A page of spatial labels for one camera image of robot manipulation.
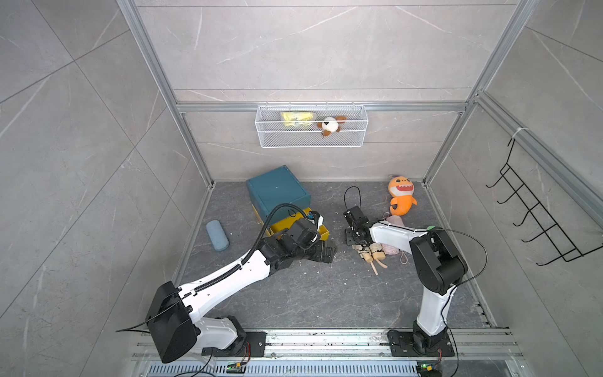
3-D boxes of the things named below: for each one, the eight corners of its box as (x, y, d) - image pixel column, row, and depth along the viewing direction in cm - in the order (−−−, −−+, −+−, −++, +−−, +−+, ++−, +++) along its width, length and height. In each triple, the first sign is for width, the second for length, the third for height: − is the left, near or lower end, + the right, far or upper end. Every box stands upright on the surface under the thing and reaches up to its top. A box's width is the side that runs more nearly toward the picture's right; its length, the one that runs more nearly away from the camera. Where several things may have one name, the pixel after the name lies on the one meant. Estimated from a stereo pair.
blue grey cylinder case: (216, 254, 96) (214, 250, 94) (205, 228, 105) (202, 224, 102) (232, 246, 99) (230, 242, 97) (220, 221, 107) (218, 217, 105)
